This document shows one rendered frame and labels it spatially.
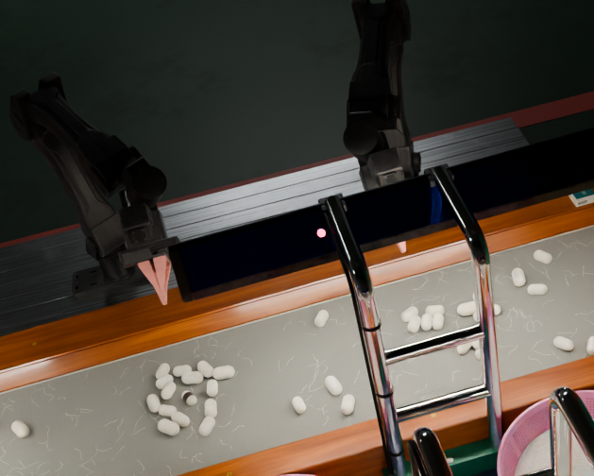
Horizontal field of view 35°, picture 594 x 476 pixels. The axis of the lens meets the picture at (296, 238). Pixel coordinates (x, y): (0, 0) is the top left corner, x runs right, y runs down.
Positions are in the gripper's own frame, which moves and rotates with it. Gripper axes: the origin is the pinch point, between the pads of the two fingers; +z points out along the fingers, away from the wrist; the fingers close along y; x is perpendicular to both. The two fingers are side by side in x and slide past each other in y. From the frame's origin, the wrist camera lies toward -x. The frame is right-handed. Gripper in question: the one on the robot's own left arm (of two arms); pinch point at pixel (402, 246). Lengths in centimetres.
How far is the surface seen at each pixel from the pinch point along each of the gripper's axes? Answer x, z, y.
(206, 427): -3.6, 19.4, -38.3
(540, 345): -3.1, 21.5, 16.0
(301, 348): 5.8, 11.1, -20.5
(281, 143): 175, -73, -5
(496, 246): 11.9, 2.6, 17.8
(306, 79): 199, -103, 12
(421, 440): -58, 28, -12
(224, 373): 3.0, 11.7, -33.9
